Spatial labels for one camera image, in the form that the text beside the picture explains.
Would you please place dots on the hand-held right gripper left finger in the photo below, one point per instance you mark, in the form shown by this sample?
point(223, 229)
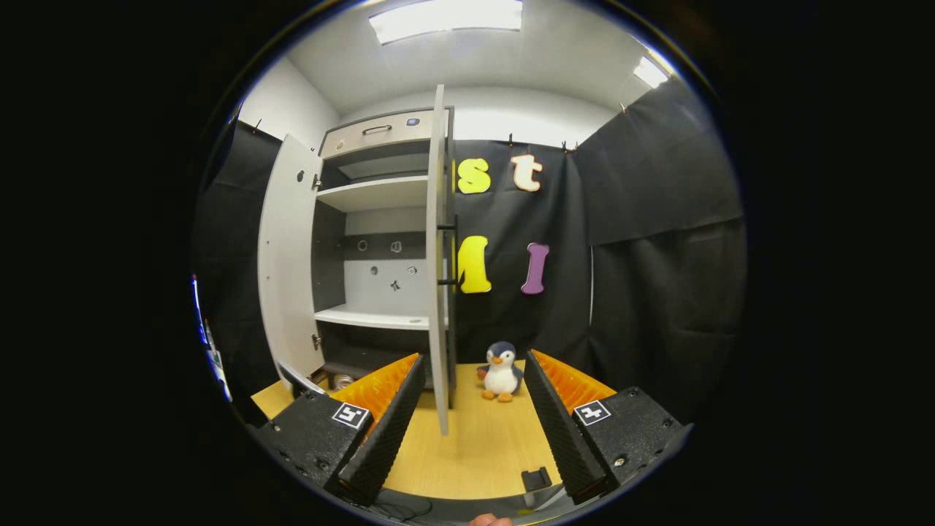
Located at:
point(394, 431)

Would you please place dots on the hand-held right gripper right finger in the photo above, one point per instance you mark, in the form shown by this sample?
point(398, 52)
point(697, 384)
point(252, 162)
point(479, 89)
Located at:
point(555, 431)

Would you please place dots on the light grey cabinet door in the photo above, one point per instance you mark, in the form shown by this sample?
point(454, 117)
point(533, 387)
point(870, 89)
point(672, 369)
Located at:
point(437, 329)
point(288, 256)

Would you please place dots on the grey cabinet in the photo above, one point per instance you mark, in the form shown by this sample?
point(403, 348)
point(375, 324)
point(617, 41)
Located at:
point(376, 193)

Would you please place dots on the grey cabinet drawer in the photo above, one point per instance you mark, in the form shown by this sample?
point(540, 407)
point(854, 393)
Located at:
point(376, 134)

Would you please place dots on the small black stand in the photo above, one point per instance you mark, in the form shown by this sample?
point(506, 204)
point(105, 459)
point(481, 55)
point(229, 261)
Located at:
point(536, 478)

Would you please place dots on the penguin plush toy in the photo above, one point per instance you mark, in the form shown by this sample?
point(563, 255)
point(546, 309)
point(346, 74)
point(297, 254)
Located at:
point(501, 376)

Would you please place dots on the black backdrop cloth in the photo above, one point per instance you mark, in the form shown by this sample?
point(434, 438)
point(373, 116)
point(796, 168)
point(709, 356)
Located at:
point(643, 292)
point(234, 219)

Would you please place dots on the white side table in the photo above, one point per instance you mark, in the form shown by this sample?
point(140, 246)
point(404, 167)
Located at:
point(219, 365)

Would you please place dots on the lit computer monitor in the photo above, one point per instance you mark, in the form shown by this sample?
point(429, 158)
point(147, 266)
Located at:
point(200, 310)

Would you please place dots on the small ceiling light panel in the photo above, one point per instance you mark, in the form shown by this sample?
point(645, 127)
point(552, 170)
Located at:
point(650, 71)

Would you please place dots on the large ceiling light panel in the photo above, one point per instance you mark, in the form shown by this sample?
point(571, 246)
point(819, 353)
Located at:
point(445, 18)

